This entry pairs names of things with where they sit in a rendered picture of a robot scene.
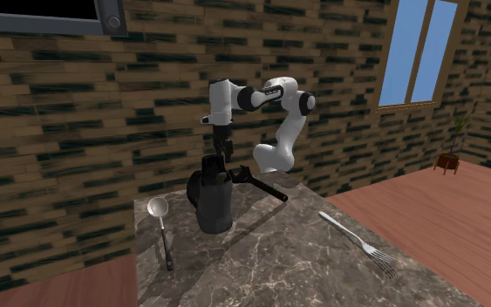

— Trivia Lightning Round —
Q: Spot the silver ladle with black handle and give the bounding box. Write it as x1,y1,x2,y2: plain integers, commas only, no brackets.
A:
146,196,175,273

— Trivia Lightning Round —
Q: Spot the dark grey cylindrical appliance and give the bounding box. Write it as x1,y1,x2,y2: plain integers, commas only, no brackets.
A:
186,154,235,235

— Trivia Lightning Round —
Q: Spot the window with wooden frame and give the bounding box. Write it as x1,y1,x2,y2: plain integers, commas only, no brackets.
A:
372,0,471,113

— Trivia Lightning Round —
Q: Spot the silver fork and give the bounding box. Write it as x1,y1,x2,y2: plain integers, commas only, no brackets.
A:
317,210,399,280

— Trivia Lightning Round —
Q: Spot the potted plant in brown pot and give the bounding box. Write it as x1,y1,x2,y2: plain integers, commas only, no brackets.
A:
433,112,474,177

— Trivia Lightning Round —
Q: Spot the black long-handled kitchen tool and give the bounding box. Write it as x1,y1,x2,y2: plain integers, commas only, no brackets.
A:
228,165,290,203

